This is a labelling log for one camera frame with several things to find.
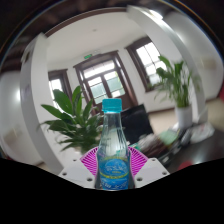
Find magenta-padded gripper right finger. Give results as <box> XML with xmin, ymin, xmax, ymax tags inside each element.
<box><xmin>129</xmin><ymin>147</ymin><xmax>170</xmax><ymax>189</ymax></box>

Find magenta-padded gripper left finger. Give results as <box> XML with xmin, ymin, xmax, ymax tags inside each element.
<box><xmin>58</xmin><ymin>147</ymin><xmax>100</xmax><ymax>190</ymax></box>

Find clear blue-capped water bottle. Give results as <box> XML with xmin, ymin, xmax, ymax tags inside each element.
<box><xmin>95</xmin><ymin>97</ymin><xmax>135</xmax><ymax>191</ymax></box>

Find brown box of white packets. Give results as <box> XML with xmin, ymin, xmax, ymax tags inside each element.
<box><xmin>138</xmin><ymin>133</ymin><xmax>164</xmax><ymax>158</ymax></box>

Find broad-leaf plant in white pot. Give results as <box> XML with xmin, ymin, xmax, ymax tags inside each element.
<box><xmin>151</xmin><ymin>54</ymin><xmax>201</xmax><ymax>129</ymax></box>
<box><xmin>39</xmin><ymin>85</ymin><xmax>104</xmax><ymax>156</ymax></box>

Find grey round microphone heads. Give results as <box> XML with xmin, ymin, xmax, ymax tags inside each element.
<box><xmin>179</xmin><ymin>128</ymin><xmax>193</xmax><ymax>146</ymax></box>

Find black chair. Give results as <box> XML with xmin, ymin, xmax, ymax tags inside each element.
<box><xmin>119</xmin><ymin>103</ymin><xmax>155</xmax><ymax>146</ymax></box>

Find dark-framed window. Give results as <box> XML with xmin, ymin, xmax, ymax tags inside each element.
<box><xmin>125</xmin><ymin>36</ymin><xmax>171</xmax><ymax>93</ymax></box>
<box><xmin>47</xmin><ymin>68</ymin><xmax>73</xmax><ymax>111</ymax></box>

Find dark wooden glazed door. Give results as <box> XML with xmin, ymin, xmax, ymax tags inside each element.
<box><xmin>73</xmin><ymin>50</ymin><xmax>138</xmax><ymax>111</ymax></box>

